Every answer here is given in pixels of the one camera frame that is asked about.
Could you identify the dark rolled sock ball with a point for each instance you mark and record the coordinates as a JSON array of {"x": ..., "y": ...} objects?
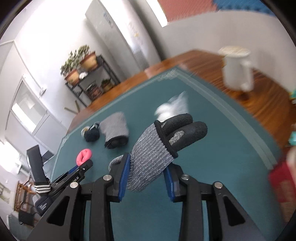
[{"x": 91, "y": 133}]

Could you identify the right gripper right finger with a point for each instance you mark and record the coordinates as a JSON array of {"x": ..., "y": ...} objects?
[{"x": 214, "y": 203}]

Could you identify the black metal plant shelf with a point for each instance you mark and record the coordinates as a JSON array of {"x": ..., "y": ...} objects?
[{"x": 89, "y": 88}]

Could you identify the white plastic bag bundle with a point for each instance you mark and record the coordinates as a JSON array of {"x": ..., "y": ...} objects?
[{"x": 176, "y": 105}]

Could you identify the blue foam wall mat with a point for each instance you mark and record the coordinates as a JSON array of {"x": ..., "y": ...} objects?
[{"x": 243, "y": 5}]

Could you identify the grey knit work glove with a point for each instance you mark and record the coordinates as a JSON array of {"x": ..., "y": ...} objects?
[{"x": 158, "y": 146}]

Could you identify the wooden chair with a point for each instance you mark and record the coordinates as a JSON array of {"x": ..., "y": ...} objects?
[{"x": 21, "y": 195}]

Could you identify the white door with window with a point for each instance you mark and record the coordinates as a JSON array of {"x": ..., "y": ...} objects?
[{"x": 30, "y": 123}]

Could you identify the pink knotted foam tube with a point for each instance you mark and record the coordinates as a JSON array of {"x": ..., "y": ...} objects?
[{"x": 83, "y": 156}]

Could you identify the white standing air conditioner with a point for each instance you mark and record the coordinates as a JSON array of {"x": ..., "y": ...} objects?
[{"x": 124, "y": 34}]

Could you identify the potted plant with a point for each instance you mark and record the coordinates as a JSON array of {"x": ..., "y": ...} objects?
[
  {"x": 69, "y": 69},
  {"x": 87, "y": 58}
]

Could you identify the green table mat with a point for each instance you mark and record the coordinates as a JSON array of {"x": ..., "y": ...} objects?
[{"x": 236, "y": 151}]

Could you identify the red foam wall mat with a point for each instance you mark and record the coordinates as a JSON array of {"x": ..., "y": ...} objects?
[{"x": 175, "y": 10}]

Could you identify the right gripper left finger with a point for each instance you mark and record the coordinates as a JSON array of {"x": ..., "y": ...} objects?
[{"x": 63, "y": 205}]

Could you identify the left potted plant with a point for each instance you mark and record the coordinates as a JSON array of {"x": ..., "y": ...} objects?
[{"x": 69, "y": 69}]

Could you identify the red cardboard box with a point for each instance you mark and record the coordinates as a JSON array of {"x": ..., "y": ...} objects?
[{"x": 282, "y": 180}]

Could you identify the right potted plant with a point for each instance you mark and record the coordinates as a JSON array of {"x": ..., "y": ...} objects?
[{"x": 87, "y": 58}]

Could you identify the colourful toy cash register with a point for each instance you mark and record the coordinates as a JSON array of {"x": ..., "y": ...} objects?
[{"x": 291, "y": 139}]

